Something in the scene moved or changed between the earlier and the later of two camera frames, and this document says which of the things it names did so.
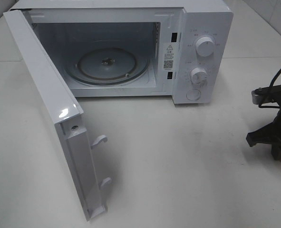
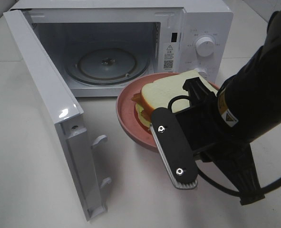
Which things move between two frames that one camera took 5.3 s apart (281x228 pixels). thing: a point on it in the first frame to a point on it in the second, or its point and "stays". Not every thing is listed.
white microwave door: (76, 145) stays
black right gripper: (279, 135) to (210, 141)
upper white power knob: (204, 46) stays
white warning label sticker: (168, 56) stays
